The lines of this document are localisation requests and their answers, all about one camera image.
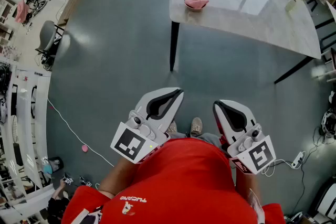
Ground person's shoe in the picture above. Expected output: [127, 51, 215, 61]
[167, 120, 178, 134]
[189, 116, 203, 137]

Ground white power strip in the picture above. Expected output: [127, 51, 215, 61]
[290, 151, 307, 169]

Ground person's left shoe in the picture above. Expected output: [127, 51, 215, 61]
[167, 120, 178, 134]

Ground black and white helmet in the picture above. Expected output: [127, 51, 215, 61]
[321, 109, 336, 137]

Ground grey shell chair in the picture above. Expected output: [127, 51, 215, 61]
[35, 20, 65, 59]

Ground black bin with teal bag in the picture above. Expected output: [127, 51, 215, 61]
[43, 156, 65, 174]

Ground white box appliance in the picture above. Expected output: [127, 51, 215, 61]
[314, 183, 336, 219]

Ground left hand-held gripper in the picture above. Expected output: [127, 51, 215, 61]
[110, 87, 185, 165]

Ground person's left forearm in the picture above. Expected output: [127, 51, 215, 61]
[98, 156, 140, 198]

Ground white shelving unit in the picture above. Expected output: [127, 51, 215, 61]
[0, 61, 53, 194]

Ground long white floor cable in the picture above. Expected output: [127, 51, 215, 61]
[47, 98, 115, 167]

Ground person's right shoe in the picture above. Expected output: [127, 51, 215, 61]
[189, 116, 203, 137]

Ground brown bowl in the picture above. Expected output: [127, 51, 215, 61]
[184, 0, 206, 12]

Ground person's right forearm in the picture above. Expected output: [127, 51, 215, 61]
[235, 167, 261, 205]

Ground coiled white cable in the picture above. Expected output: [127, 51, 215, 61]
[261, 159, 292, 177]

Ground black table leg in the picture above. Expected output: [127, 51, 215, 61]
[169, 20, 181, 72]
[274, 56, 314, 85]

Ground pink hanging towel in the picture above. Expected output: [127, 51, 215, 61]
[14, 0, 30, 23]

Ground pink cloth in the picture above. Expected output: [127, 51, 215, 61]
[184, 0, 210, 9]

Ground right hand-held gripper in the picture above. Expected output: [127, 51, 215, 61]
[213, 100, 277, 175]

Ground person's grey trousers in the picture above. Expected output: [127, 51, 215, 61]
[167, 132, 229, 156]

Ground person's red shirt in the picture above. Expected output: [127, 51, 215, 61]
[61, 137, 286, 224]

